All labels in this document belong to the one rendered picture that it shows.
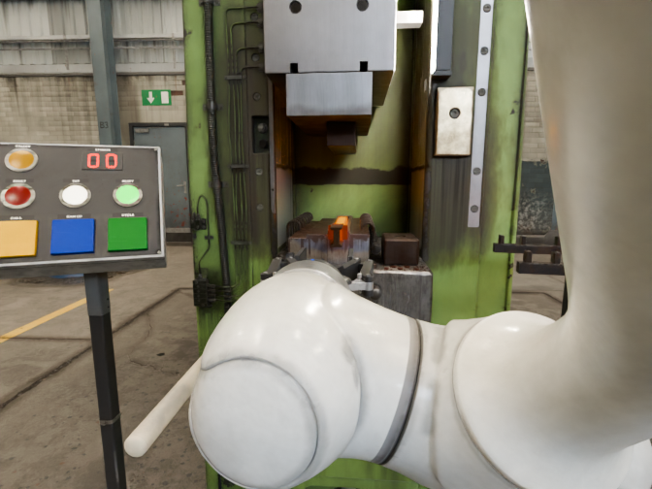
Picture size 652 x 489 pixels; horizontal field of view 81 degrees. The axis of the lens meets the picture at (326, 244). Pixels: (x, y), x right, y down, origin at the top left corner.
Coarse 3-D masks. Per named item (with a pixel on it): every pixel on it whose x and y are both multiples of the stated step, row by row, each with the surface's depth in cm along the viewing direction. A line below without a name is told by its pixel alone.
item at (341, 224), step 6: (342, 216) 121; (336, 222) 104; (342, 222) 104; (330, 228) 84; (336, 228) 84; (342, 228) 92; (330, 234) 92; (336, 234) 84; (342, 234) 92; (336, 240) 84; (342, 240) 92; (330, 246) 85; (336, 246) 85
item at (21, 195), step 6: (18, 186) 79; (6, 192) 78; (12, 192) 78; (18, 192) 78; (24, 192) 78; (30, 192) 79; (6, 198) 77; (12, 198) 77; (18, 198) 78; (24, 198) 78; (12, 204) 77; (18, 204) 77
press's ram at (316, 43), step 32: (288, 0) 86; (320, 0) 86; (352, 0) 85; (384, 0) 85; (288, 32) 87; (320, 32) 87; (352, 32) 86; (384, 32) 86; (288, 64) 89; (320, 64) 88; (352, 64) 87; (384, 64) 87; (384, 96) 113
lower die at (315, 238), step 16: (320, 224) 116; (352, 224) 114; (288, 240) 95; (304, 240) 95; (320, 240) 95; (352, 240) 94; (368, 240) 94; (320, 256) 95; (336, 256) 95; (368, 256) 94
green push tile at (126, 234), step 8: (112, 224) 81; (120, 224) 82; (128, 224) 82; (136, 224) 82; (144, 224) 83; (112, 232) 80; (120, 232) 81; (128, 232) 81; (136, 232) 82; (144, 232) 82; (112, 240) 80; (120, 240) 80; (128, 240) 81; (136, 240) 81; (144, 240) 82; (112, 248) 79; (120, 248) 80; (128, 248) 80; (136, 248) 81; (144, 248) 81
